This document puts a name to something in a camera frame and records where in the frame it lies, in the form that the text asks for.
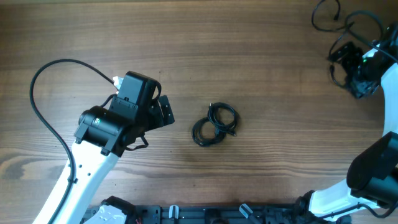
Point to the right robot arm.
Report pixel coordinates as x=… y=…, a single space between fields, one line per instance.
x=371 y=180

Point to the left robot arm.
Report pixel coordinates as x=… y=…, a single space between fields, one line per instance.
x=103 y=134

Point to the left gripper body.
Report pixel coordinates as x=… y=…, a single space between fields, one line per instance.
x=155 y=119

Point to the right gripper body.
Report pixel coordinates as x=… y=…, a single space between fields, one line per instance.
x=343 y=51

